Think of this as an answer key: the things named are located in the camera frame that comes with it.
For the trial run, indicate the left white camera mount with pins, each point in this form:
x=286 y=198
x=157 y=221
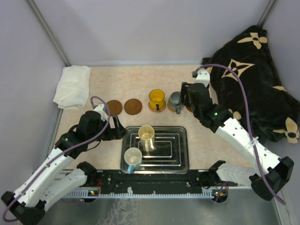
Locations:
x=101 y=109

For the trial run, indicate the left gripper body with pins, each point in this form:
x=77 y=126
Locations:
x=112 y=133

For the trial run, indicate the white folded cloth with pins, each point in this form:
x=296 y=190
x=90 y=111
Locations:
x=73 y=89

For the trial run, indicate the grey mug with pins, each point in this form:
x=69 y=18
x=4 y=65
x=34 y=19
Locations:
x=174 y=99

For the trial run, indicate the metal tray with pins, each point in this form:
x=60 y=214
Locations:
x=170 y=153

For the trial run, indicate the white mug blue handle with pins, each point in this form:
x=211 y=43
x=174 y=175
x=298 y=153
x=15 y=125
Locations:
x=133 y=158

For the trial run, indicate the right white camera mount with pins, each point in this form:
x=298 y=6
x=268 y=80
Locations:
x=201 y=76

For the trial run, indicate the black floral blanket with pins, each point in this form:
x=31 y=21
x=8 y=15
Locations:
x=274 y=113

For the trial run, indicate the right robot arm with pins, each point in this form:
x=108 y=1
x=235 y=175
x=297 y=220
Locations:
x=268 y=173

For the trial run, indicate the yellow cup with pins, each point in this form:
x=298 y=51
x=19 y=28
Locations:
x=156 y=95

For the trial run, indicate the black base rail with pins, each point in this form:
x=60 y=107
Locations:
x=117 y=182

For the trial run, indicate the woven rattan coaster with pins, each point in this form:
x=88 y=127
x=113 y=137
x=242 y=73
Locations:
x=157 y=107
x=175 y=109

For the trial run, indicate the cream tall cup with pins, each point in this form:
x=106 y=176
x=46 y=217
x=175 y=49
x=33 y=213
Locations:
x=146 y=134

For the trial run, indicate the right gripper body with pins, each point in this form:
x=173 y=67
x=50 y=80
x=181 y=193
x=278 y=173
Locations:
x=195 y=111

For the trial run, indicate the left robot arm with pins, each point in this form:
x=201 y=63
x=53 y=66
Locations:
x=32 y=200

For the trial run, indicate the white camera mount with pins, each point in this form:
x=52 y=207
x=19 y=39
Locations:
x=201 y=76
x=101 y=109

